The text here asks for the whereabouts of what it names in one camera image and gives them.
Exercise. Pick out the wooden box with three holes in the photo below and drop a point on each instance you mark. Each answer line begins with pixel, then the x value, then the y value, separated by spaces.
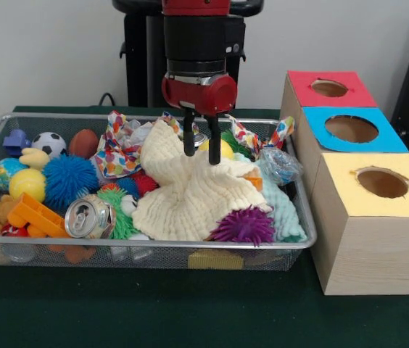
pixel 371 253

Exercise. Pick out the long orange building brick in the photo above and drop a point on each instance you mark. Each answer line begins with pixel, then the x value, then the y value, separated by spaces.
pixel 37 215

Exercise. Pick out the light blue waffle cloth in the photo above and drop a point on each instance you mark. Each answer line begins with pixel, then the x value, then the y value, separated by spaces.
pixel 284 210

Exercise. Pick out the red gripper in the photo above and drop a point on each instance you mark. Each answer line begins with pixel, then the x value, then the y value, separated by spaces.
pixel 204 98

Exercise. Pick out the cream waffle cloth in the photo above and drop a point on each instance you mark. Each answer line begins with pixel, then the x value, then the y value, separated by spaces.
pixel 190 203

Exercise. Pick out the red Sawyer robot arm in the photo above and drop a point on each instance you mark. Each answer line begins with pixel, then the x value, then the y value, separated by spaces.
pixel 197 36

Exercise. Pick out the colourful polka dot cloth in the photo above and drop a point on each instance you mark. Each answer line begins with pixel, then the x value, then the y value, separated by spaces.
pixel 248 139

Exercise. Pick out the colourful heart print cloth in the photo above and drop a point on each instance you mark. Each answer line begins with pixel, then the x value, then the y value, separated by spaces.
pixel 117 159

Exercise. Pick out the crushed silver drink can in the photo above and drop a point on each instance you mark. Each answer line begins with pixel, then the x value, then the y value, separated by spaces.
pixel 88 217

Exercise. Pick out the purple spiky rubber ball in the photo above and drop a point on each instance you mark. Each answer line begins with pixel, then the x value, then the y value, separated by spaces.
pixel 242 226

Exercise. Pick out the green spiky rubber ball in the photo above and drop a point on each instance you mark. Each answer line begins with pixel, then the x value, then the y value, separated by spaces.
pixel 123 224

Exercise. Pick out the plain yellow ball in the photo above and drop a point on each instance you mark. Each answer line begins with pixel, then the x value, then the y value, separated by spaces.
pixel 27 185

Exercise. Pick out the crushed bottle with blue label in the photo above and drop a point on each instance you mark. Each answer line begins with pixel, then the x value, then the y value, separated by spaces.
pixel 280 165

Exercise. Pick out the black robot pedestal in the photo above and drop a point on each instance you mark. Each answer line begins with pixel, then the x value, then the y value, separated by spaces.
pixel 139 72

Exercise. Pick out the blue spiky rubber ball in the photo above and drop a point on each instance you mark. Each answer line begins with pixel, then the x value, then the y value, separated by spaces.
pixel 70 179

